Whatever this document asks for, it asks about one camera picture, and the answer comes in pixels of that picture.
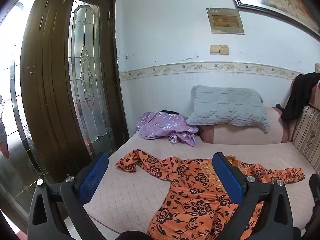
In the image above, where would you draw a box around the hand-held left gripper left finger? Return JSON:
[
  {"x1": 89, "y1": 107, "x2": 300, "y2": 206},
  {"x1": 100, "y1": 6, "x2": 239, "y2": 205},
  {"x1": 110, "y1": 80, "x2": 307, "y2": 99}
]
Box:
[{"x1": 27, "y1": 152, "x2": 120, "y2": 240}]

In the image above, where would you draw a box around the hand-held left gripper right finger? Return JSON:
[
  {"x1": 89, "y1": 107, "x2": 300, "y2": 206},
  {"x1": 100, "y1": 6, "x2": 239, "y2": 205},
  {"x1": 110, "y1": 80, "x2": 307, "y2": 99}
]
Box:
[{"x1": 212, "y1": 152, "x2": 294, "y2": 240}]

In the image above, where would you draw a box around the orange black floral shirt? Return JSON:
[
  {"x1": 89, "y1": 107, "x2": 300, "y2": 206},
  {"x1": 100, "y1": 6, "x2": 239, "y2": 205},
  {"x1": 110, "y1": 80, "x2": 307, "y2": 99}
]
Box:
[{"x1": 115, "y1": 149, "x2": 306, "y2": 240}]

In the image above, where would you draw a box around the pink quilted sofa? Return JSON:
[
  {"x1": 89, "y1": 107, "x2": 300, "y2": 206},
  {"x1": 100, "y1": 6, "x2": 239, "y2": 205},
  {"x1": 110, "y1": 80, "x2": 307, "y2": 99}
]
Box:
[{"x1": 84, "y1": 74, "x2": 320, "y2": 233}]

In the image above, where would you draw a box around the striped floral sofa cushion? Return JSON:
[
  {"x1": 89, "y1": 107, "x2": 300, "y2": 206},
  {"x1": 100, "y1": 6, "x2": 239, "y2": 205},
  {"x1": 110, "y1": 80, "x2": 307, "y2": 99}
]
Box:
[{"x1": 291, "y1": 105, "x2": 320, "y2": 174}]

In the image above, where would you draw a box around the grey quilted pillow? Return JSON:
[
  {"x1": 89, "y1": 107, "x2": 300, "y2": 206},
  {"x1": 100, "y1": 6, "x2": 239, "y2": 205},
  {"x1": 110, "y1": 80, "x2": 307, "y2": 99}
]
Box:
[{"x1": 186, "y1": 85, "x2": 271, "y2": 133}]

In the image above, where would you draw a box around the person's black clothing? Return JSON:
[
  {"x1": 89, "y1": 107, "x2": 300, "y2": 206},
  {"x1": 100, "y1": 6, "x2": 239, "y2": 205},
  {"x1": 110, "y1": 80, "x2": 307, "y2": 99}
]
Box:
[{"x1": 117, "y1": 230, "x2": 153, "y2": 240}]

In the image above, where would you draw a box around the purple floral garment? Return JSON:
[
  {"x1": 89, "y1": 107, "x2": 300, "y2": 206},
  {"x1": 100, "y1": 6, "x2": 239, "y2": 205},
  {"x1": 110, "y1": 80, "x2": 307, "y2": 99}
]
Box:
[{"x1": 136, "y1": 111, "x2": 199, "y2": 147}]

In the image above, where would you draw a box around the black garment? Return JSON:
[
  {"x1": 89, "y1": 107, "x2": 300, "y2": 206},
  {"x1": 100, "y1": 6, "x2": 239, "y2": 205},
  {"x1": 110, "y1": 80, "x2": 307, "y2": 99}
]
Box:
[{"x1": 280, "y1": 72, "x2": 320, "y2": 122}]

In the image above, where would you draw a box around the wooden door with leaded glass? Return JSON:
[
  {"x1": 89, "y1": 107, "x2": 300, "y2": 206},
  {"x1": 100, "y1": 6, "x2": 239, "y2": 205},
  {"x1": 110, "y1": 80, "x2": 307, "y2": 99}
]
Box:
[{"x1": 0, "y1": 0, "x2": 129, "y2": 230}]

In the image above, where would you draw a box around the wall electrical panel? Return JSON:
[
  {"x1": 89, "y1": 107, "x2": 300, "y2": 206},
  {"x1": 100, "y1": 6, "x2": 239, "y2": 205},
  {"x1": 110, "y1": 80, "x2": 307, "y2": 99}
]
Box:
[{"x1": 206, "y1": 7, "x2": 245, "y2": 35}]

